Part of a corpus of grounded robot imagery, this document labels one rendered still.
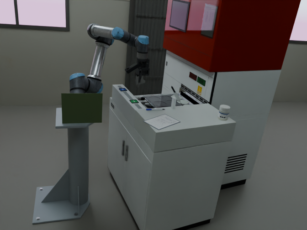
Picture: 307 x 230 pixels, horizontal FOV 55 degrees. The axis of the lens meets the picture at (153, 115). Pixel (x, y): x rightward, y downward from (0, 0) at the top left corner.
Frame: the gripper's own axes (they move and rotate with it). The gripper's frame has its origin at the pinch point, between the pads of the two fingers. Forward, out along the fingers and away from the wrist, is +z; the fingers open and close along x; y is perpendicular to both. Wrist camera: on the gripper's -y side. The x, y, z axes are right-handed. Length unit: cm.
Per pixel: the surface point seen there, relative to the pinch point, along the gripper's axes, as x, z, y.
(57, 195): 21, 103, -56
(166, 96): 24, 21, 39
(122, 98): 17.5, 16.5, -4.1
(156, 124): -35.4, 13.9, 0.7
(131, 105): -1.5, 14.7, -3.9
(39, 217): 5, 109, -72
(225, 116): -41, 11, 51
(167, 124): -37.1, 13.9, 8.2
